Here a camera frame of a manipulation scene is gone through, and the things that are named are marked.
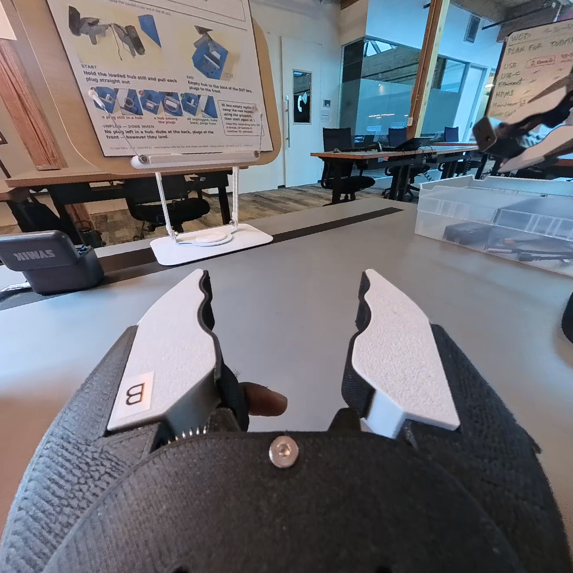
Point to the dark grey charging dock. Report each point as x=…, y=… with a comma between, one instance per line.
x=44, y=264

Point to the blue office chair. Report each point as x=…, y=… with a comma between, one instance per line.
x=397, y=136
x=451, y=134

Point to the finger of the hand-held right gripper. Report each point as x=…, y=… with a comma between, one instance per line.
x=546, y=150
x=553, y=100

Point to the black phone icon sign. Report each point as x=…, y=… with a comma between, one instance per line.
x=302, y=100

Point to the white door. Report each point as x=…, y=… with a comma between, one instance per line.
x=315, y=156

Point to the black office chair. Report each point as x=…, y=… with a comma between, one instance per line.
x=344, y=181
x=179, y=208

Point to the black backpack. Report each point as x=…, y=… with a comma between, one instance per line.
x=36, y=215

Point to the clear plastic bin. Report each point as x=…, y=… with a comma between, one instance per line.
x=429, y=215

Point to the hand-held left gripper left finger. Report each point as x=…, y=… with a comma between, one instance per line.
x=174, y=349

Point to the handwritten whiteboard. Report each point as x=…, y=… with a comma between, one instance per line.
x=528, y=62

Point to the wooden desk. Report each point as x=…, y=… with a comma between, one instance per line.
x=67, y=177
x=358, y=154

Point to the wooden pillar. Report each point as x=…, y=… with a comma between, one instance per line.
x=429, y=67

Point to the person's left hand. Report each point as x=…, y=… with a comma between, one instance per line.
x=266, y=400

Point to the instruction poster board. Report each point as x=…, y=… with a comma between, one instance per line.
x=156, y=53

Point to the wooden plank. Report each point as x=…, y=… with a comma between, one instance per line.
x=27, y=112

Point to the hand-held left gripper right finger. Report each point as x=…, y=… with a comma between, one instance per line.
x=398, y=349

